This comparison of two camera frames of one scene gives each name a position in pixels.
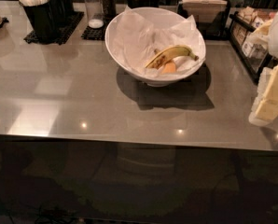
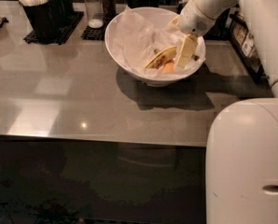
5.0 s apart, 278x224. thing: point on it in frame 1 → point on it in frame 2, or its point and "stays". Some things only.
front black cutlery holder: [48, 19] stays
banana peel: [170, 54] stays
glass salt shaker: [95, 14] stays
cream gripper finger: [261, 34] → [191, 21]
